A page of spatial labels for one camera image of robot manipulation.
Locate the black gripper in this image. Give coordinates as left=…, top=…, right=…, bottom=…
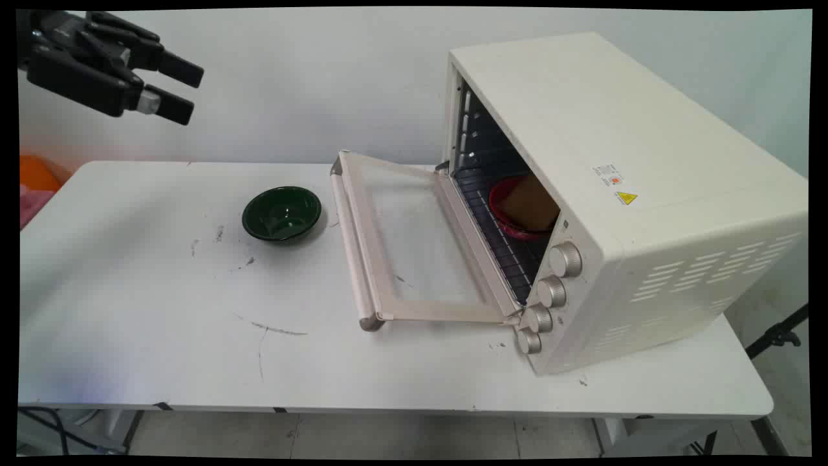
left=17, top=10, right=205, bottom=126

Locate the glass oven door with handle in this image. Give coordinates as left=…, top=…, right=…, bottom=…
left=330, top=150, right=526, bottom=333

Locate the orange object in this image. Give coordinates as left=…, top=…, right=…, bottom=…
left=19, top=155, right=63, bottom=193

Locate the pink object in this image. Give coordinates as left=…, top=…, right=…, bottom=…
left=19, top=184, right=56, bottom=231

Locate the dark green bowl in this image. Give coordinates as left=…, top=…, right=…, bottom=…
left=242, top=186, right=323, bottom=245

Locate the grey table leg base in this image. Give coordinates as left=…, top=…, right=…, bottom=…
left=18, top=408, right=144, bottom=456

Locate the red bowl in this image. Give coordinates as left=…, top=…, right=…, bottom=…
left=488, top=175, right=556, bottom=242

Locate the brown bread slice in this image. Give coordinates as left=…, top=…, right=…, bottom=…
left=501, top=173, right=561, bottom=233

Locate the large silver oven knob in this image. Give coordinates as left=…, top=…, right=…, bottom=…
left=549, top=241, right=583, bottom=279

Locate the white label sticker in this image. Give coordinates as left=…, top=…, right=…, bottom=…
left=593, top=163, right=625, bottom=189

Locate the cream toaster oven body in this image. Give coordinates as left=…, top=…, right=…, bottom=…
left=442, top=31, right=809, bottom=377

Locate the black tripod stand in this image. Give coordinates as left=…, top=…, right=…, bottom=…
left=745, top=303, right=810, bottom=361

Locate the black floor cable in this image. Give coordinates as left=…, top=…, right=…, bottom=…
left=18, top=406, right=130, bottom=455

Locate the metal wire oven rack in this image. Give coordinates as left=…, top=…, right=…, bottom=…
left=452, top=165, right=550, bottom=306

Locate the white table leg frame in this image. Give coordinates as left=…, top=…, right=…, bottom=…
left=592, top=417, right=720, bottom=458

